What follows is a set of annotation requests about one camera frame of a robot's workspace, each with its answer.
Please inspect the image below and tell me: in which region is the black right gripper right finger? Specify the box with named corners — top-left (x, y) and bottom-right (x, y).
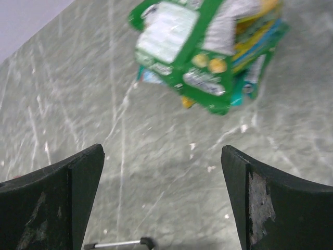
top-left (221, 145), bottom-right (332, 249)

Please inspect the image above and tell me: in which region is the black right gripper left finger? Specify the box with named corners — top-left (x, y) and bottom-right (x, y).
top-left (1, 144), bottom-right (104, 249)

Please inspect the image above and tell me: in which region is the teal snack packet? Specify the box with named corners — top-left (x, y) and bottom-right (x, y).
top-left (136, 13), bottom-right (288, 114)

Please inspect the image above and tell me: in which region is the yellow green snack packet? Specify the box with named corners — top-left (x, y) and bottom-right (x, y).
top-left (182, 0), bottom-right (284, 109)

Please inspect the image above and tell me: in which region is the green box snack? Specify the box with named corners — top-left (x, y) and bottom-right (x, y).
top-left (129, 1), bottom-right (234, 115)

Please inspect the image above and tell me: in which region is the yellow-framed small whiteboard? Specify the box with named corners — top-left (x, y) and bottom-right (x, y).
top-left (83, 237), bottom-right (157, 249)

